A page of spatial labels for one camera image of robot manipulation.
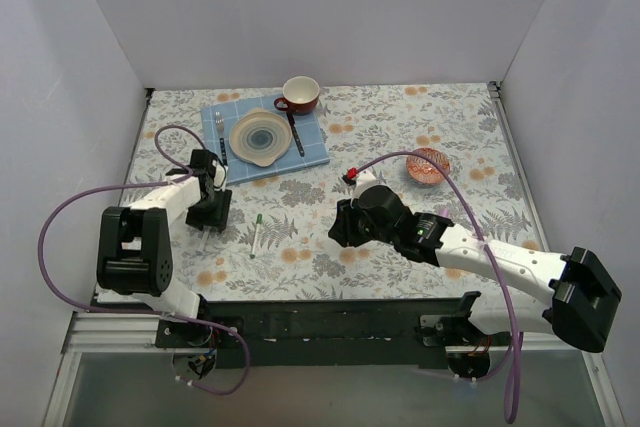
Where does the white green marker pen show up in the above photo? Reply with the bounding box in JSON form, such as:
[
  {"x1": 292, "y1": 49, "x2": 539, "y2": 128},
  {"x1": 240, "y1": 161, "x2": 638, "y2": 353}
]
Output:
[{"x1": 250, "y1": 222, "x2": 262, "y2": 259}]

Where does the white blue marker pen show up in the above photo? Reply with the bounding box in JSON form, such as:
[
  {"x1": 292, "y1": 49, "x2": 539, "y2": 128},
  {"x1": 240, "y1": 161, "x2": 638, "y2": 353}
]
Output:
[{"x1": 198, "y1": 229, "x2": 209, "y2": 254}]

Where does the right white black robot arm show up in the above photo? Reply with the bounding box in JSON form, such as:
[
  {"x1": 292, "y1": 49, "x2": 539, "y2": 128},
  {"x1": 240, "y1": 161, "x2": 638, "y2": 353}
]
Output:
[{"x1": 328, "y1": 185, "x2": 622, "y2": 353}]

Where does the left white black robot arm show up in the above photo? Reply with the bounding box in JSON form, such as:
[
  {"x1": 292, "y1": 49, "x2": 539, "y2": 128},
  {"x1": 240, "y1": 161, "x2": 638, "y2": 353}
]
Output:
[{"x1": 97, "y1": 149, "x2": 232, "y2": 347}]

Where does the red patterned bowl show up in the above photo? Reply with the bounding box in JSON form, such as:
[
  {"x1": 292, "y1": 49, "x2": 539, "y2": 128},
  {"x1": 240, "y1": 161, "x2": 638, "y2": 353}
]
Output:
[{"x1": 406, "y1": 147, "x2": 451, "y2": 185}]

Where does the blue checkered cloth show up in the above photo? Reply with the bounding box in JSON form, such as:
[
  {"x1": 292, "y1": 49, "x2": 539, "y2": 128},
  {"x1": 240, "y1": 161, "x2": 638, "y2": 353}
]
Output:
[{"x1": 201, "y1": 94, "x2": 329, "y2": 185}]

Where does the beige plate with blue rings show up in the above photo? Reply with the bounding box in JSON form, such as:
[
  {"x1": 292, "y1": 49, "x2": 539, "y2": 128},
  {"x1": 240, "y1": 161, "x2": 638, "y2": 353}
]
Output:
[{"x1": 229, "y1": 108, "x2": 293, "y2": 168}]

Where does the red mug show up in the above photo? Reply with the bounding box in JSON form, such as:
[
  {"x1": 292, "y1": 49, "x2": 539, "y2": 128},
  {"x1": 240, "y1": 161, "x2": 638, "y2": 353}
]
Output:
[{"x1": 273, "y1": 76, "x2": 320, "y2": 115}]

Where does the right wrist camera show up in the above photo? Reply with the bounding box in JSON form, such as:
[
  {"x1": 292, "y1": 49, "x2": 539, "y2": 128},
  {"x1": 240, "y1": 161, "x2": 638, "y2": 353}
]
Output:
[{"x1": 352, "y1": 170, "x2": 379, "y2": 199}]

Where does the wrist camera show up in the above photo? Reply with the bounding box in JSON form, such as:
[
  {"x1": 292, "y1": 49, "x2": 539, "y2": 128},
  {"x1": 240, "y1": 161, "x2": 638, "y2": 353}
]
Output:
[
  {"x1": 209, "y1": 159, "x2": 228, "y2": 190},
  {"x1": 352, "y1": 170, "x2": 379, "y2": 199}
]

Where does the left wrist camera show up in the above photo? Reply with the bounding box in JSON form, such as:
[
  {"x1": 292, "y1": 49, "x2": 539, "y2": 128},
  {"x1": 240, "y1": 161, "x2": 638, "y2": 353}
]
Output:
[{"x1": 209, "y1": 159, "x2": 228, "y2": 190}]

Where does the fork with dark handle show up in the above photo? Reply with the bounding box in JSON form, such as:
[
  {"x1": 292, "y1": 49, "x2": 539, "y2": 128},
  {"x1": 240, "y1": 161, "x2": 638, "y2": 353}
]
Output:
[{"x1": 214, "y1": 111, "x2": 228, "y2": 166}]

